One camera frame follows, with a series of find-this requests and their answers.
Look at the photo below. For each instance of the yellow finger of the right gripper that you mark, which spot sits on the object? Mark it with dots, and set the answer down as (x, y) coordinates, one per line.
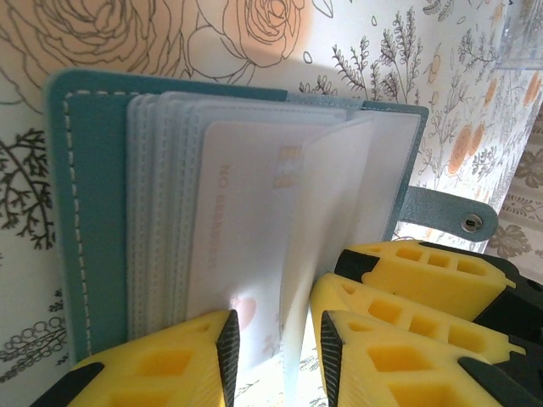
(382, 303)
(424, 280)

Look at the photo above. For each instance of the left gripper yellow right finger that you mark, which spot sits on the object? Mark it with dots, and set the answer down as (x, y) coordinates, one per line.
(382, 373)

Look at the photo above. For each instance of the white card with pink print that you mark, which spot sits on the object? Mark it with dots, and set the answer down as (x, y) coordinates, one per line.
(242, 212)

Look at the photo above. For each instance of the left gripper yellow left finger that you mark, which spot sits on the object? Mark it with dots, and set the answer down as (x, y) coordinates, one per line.
(161, 369)

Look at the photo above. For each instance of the clear acrylic tray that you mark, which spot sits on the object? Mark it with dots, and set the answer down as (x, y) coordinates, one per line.
(522, 38)

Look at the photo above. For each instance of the teal leather card holder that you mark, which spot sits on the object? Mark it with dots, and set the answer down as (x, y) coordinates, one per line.
(97, 169)

